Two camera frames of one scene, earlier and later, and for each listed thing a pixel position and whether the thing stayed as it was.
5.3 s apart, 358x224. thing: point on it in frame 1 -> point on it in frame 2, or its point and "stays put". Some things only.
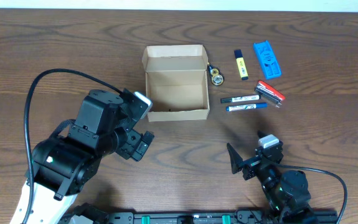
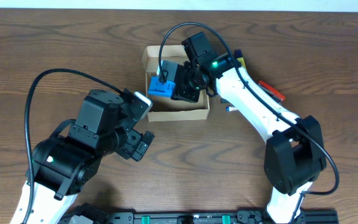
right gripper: (254, 165) -> (185, 86)
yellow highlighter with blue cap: (240, 61) stays put
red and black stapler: (269, 92) stays put
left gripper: (136, 143) stays put
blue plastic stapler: (269, 64) -> (160, 90)
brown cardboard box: (177, 81) stays put
